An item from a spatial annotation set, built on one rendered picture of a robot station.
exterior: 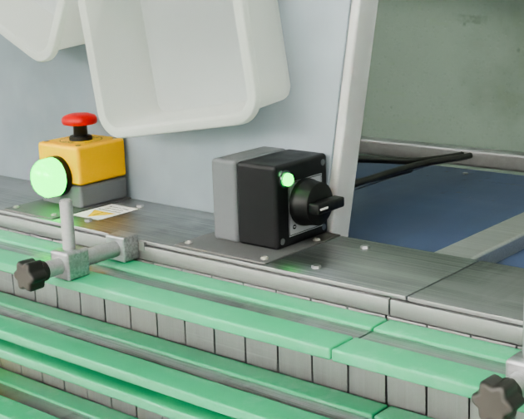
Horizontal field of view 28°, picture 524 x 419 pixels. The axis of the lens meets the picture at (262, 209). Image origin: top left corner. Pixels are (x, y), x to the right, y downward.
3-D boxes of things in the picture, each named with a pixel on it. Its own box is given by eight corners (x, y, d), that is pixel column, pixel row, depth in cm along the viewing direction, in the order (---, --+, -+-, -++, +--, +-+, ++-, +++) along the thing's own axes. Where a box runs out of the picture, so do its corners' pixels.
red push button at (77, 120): (56, 144, 118) (53, 114, 117) (82, 139, 121) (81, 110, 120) (79, 147, 115) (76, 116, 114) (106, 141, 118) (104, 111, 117)
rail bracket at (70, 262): (120, 253, 104) (9, 288, 94) (115, 181, 102) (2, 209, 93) (147, 259, 102) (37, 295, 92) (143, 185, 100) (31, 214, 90)
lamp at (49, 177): (47, 192, 118) (26, 198, 116) (44, 153, 117) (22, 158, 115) (73, 197, 115) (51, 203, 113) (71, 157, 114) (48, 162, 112)
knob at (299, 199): (318, 219, 100) (347, 224, 98) (289, 229, 97) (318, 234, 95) (317, 174, 99) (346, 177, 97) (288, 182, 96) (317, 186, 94)
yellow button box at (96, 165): (91, 189, 125) (42, 201, 119) (86, 127, 123) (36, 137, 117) (131, 196, 120) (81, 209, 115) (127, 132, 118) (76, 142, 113)
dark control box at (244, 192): (268, 220, 107) (213, 239, 101) (265, 144, 105) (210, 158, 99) (333, 232, 102) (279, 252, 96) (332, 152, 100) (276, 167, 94)
